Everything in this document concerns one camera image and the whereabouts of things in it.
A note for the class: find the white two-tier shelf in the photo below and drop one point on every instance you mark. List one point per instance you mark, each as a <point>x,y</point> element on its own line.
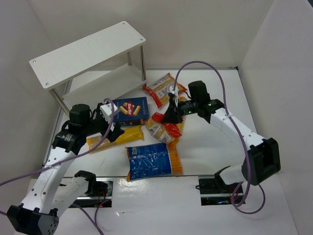
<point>108,63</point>

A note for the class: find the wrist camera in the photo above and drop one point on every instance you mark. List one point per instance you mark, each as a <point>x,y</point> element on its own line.
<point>109,111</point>
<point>172,89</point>

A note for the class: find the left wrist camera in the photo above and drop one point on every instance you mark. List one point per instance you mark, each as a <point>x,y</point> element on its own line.
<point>109,111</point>

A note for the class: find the red macaroni bag near shelf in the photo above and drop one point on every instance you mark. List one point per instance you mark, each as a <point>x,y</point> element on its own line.
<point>158,91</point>

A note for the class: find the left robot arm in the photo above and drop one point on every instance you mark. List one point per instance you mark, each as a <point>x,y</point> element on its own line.
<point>39,212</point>

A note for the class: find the blue Barilla pasta box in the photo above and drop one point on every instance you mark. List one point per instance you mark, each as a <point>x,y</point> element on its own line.
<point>131,111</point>

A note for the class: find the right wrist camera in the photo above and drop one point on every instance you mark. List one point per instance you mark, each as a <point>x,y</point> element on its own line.
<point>172,89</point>

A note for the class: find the yellow spaghetti pack left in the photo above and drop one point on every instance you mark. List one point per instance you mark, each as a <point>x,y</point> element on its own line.
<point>129,135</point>

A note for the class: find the yellow spaghetti pack right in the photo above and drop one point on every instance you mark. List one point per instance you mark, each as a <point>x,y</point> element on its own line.
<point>181,125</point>

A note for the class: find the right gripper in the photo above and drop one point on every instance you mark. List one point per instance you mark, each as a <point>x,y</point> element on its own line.
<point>176,107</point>

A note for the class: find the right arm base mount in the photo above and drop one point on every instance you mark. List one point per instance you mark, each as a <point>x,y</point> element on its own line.
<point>213,191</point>

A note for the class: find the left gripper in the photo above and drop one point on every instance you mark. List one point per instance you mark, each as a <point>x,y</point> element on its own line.
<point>107,128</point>

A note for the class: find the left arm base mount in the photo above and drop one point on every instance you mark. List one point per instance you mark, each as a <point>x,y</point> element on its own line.
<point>102,196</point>

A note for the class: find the yellow spaghetti pack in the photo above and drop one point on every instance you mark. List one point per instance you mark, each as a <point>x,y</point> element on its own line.
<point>129,135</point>
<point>181,125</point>

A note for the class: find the blue and orange pasta bag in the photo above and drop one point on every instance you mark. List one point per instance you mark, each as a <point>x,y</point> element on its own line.
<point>153,160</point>

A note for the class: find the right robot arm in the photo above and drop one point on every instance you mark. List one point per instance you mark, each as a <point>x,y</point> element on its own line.
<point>261,158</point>

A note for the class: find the red fusilli pasta bag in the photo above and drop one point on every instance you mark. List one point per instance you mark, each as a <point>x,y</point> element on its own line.
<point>165,133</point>

